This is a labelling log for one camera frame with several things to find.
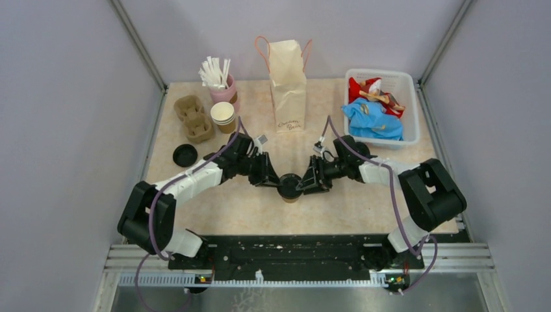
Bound pink straw holder cup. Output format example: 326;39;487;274
210;74;240;112

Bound stack of black lids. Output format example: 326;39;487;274
172;144;198;168

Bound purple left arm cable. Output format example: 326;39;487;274
134;116;251;312

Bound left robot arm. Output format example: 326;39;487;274
117;132;281;269

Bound brown pulp cup carrier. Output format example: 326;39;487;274
173;95;215;144

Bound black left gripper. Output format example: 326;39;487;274
237;151;282;188

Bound red patterned cloth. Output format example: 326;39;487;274
348;77;405;118

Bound white plastic basket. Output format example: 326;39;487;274
345;68;420;149

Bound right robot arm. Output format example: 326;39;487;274
296;135;467;270

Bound white wrapped straws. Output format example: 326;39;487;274
198;56;231;92

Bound blue cartoon cloth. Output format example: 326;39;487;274
341;98;404;141

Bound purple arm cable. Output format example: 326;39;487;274
134;116;251;312
320;115;439;296

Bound cream paper takeout bag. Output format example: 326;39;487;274
254;36;312;133

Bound stack of brown paper cups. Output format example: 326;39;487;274
210;102;237;134

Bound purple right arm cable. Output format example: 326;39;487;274
320;115;439;296

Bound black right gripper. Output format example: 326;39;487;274
298;155;348;196

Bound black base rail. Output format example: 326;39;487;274
160;235;435;282

